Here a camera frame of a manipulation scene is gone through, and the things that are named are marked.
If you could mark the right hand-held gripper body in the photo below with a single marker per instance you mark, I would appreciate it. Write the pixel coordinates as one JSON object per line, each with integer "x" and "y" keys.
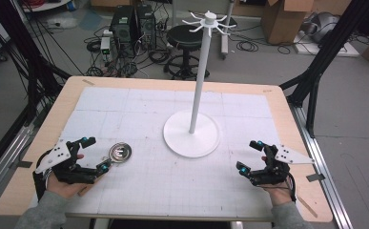
{"x": 276, "y": 171}

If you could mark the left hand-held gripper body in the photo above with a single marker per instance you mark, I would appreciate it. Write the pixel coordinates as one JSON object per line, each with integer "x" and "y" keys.
{"x": 55, "y": 155}

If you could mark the person's right hand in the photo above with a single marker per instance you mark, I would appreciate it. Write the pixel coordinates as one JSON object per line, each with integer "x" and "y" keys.
{"x": 280, "y": 194}

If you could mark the person's left hand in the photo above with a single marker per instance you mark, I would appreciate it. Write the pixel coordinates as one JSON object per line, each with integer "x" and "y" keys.
{"x": 63, "y": 188}

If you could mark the black tape piece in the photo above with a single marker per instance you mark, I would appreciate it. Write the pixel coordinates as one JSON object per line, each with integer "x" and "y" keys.
{"x": 24, "y": 164}
{"x": 315, "y": 177}

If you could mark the thin wooden stick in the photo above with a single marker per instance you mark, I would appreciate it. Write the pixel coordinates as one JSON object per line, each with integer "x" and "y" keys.
{"x": 307, "y": 206}

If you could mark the white hook stand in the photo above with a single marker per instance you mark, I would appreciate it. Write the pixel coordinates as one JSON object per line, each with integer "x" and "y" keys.
{"x": 191, "y": 140}

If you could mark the white grid mat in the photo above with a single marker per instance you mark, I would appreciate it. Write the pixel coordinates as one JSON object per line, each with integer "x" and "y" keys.
{"x": 172, "y": 184}

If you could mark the white power box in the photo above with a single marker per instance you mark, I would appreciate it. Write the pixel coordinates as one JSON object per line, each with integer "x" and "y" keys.
{"x": 105, "y": 46}

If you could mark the white pole stand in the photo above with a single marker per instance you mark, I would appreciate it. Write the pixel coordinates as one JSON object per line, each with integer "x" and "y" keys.
{"x": 226, "y": 35}

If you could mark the black computer tower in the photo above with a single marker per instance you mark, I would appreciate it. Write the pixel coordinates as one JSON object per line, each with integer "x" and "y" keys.
{"x": 146, "y": 25}
{"x": 123, "y": 27}

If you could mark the large open cardboard box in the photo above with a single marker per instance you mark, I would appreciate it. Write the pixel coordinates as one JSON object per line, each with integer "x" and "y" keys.
{"x": 280, "y": 22}

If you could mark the white flat board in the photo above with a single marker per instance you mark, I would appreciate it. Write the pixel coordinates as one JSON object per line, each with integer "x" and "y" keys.
{"x": 344, "y": 51}

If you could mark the black round stool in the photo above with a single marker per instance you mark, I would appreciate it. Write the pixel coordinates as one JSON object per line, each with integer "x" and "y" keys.
{"x": 182, "y": 36}

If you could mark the grey rounded device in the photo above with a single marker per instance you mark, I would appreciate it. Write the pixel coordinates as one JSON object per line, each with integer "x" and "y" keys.
{"x": 325, "y": 25}

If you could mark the aluminium rail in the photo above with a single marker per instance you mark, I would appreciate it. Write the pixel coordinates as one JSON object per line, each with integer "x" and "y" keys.
{"x": 325, "y": 171}
{"x": 4, "y": 165}

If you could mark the black metal frame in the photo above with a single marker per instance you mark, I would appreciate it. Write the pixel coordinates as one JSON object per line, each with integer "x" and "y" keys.
{"x": 318, "y": 70}
{"x": 29, "y": 63}

